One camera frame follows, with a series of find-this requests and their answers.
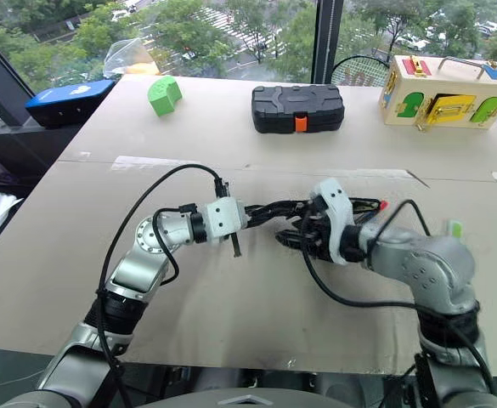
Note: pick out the blue flat box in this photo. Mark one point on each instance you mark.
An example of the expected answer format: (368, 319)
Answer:
(69, 102)

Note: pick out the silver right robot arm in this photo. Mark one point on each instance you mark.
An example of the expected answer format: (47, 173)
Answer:
(437, 263)

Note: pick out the black badminton racket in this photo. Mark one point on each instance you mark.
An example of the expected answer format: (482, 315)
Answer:
(358, 70)

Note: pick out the clear plastic bag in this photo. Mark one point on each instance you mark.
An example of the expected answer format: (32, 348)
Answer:
(127, 53)

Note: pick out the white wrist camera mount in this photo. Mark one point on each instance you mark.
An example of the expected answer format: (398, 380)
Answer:
(336, 212)
(222, 217)

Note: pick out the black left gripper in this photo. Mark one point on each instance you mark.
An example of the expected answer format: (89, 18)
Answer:
(256, 216)

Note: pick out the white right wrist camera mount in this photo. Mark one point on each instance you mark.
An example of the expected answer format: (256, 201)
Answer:
(336, 212)

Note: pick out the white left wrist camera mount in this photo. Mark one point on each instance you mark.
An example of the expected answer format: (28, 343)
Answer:
(222, 217)

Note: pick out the wooden latch lock box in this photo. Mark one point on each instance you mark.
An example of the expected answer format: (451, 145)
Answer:
(439, 95)

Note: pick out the green curved plastic block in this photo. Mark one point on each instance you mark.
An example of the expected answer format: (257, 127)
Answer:
(165, 95)

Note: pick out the grey robot torso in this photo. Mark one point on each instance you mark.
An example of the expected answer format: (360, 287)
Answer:
(248, 399)

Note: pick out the black window frame post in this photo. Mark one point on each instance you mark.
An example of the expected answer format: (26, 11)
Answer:
(328, 40)

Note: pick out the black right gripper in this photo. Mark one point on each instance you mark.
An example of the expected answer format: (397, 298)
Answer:
(321, 238)

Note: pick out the black tool case orange latch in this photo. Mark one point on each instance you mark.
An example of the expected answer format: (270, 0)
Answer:
(297, 106)

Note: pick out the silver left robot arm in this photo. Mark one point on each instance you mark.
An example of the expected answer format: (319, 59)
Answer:
(139, 265)

